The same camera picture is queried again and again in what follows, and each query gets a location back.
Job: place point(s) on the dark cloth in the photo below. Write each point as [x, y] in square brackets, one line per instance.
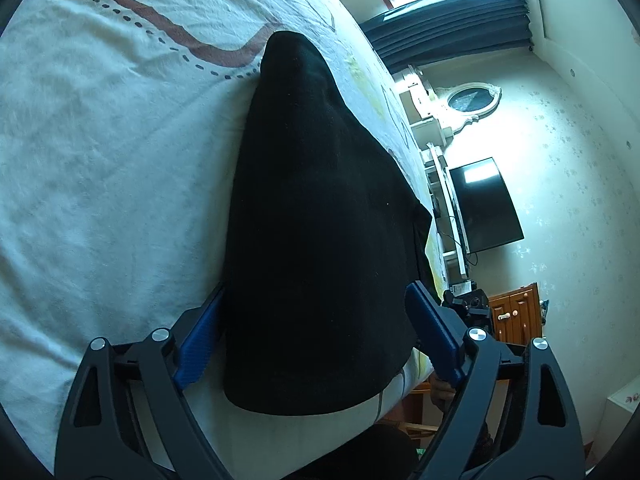
[360, 455]

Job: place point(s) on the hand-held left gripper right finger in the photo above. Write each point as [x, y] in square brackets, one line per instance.
[432, 327]

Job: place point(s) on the black flat screen television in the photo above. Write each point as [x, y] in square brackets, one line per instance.
[487, 205]

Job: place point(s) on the dark blue curtain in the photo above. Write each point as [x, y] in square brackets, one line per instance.
[450, 25]

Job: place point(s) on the wooden cabinet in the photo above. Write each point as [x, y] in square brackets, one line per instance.
[520, 312]

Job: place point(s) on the white patterned bed blanket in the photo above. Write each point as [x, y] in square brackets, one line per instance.
[100, 135]

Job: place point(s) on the black pants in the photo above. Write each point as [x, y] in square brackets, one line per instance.
[310, 210]

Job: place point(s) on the white dresser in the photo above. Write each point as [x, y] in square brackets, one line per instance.
[425, 115]

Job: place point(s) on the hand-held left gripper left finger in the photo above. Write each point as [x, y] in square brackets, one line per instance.
[200, 345]

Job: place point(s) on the white box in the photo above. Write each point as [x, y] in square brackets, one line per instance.
[625, 402]

